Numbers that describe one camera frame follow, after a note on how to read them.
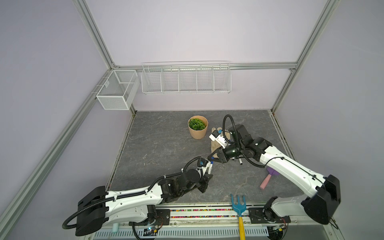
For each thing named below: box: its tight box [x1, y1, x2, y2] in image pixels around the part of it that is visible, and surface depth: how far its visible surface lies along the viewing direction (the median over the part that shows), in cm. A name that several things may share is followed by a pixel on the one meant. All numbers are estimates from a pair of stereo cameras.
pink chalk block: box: [259, 174, 272, 190], surface depth 84 cm
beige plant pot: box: [187, 115, 209, 140], surface depth 99 cm
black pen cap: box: [208, 161, 214, 175], surface depth 72 cm
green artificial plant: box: [188, 118, 206, 131], surface depth 99 cm
